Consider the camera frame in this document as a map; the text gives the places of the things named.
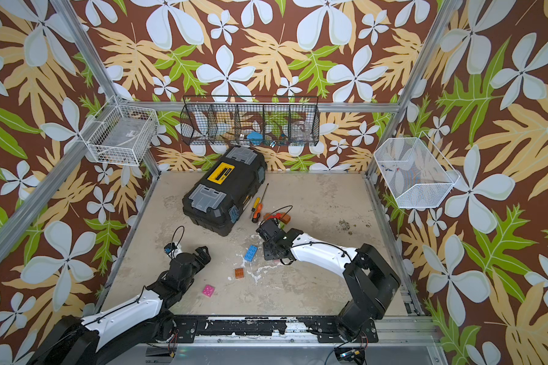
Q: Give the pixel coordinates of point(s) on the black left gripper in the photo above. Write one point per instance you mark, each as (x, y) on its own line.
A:
(202, 263)

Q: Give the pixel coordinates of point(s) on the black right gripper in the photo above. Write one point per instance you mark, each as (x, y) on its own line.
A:
(266, 251)

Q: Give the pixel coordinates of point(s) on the light blue long lego brick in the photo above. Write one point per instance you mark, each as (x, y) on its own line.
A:
(251, 253)

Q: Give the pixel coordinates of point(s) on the magenta lego brick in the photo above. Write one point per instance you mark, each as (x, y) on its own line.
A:
(208, 290)

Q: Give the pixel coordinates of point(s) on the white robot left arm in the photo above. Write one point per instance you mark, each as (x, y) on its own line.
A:
(102, 337)

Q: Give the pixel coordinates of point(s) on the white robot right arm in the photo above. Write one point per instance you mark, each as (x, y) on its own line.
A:
(370, 279)

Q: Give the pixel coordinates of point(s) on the black toolbox with yellow label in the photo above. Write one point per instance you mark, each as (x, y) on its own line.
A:
(217, 201)

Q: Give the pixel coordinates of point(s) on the blue object in basket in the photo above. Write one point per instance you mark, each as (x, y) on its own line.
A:
(255, 138)

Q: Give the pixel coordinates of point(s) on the orange handled screwdriver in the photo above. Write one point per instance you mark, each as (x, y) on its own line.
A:
(256, 216)

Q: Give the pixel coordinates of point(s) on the yellow handled screwdriver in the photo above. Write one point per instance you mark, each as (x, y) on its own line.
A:
(259, 199)

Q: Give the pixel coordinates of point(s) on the black mounting rail base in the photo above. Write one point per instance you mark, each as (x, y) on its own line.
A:
(305, 329)

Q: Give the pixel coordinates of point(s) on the black wire basket back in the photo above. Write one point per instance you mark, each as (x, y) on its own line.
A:
(282, 120)

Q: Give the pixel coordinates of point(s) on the white wire basket right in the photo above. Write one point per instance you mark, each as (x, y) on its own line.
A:
(416, 172)

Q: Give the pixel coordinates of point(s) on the white wire basket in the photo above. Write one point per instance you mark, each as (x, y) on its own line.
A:
(120, 133)
(416, 172)

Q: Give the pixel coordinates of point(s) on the white wire basket left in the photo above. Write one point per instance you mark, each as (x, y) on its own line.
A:
(120, 133)

